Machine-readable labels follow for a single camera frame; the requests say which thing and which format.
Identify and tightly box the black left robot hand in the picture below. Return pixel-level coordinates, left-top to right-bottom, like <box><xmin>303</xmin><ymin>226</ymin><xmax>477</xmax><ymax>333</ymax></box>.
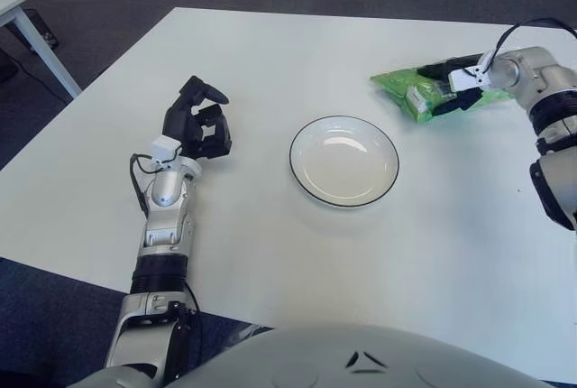
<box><xmin>161</xmin><ymin>75</ymin><xmax>234</xmax><ymax>160</ymax></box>

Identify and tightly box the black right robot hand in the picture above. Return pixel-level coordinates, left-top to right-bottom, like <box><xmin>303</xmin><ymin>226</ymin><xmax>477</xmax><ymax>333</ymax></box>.
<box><xmin>417</xmin><ymin>54</ymin><xmax>486</xmax><ymax>116</ymax></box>

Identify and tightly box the green snack bag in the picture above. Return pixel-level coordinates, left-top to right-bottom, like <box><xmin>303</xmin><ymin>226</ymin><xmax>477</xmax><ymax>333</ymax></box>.
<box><xmin>369</xmin><ymin>62</ymin><xmax>513</xmax><ymax>124</ymax></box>

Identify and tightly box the white plate with black rim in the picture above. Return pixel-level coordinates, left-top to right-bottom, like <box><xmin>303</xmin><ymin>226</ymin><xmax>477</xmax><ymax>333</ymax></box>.
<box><xmin>288</xmin><ymin>115</ymin><xmax>400</xmax><ymax>208</ymax></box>

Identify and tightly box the black mesh wastebasket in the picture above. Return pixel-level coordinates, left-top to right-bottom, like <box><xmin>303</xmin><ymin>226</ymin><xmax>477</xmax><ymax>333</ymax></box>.
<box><xmin>23</xmin><ymin>8</ymin><xmax>60</xmax><ymax>50</ymax></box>

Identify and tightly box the black round floor object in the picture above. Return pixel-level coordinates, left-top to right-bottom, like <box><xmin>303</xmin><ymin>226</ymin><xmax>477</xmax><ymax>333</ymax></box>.
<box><xmin>0</xmin><ymin>56</ymin><xmax>19</xmax><ymax>83</ymax></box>

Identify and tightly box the white side table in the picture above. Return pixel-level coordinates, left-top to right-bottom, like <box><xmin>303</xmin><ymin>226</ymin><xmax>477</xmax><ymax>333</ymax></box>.
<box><xmin>0</xmin><ymin>0</ymin><xmax>83</xmax><ymax>99</ymax></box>

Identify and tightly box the grey robot torso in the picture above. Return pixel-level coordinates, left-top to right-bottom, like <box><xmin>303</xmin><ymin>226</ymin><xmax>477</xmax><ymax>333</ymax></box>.
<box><xmin>80</xmin><ymin>322</ymin><xmax>555</xmax><ymax>388</ymax></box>

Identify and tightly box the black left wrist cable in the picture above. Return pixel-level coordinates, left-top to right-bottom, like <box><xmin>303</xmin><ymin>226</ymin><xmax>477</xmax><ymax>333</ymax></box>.
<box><xmin>129</xmin><ymin>152</ymin><xmax>175</xmax><ymax>217</ymax></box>

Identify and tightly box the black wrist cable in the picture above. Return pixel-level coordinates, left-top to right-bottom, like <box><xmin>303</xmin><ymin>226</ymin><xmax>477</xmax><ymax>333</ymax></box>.
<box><xmin>493</xmin><ymin>16</ymin><xmax>577</xmax><ymax>60</ymax></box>
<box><xmin>129</xmin><ymin>152</ymin><xmax>175</xmax><ymax>217</ymax></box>

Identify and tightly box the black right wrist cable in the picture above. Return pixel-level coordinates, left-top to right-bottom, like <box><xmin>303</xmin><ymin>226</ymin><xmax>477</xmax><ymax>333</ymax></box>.
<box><xmin>493</xmin><ymin>16</ymin><xmax>577</xmax><ymax>60</ymax></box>

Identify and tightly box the thin black floor cable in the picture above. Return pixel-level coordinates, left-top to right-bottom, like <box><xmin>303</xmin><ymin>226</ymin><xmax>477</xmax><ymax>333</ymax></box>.
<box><xmin>8</xmin><ymin>51</ymin><xmax>76</xmax><ymax>100</ymax></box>

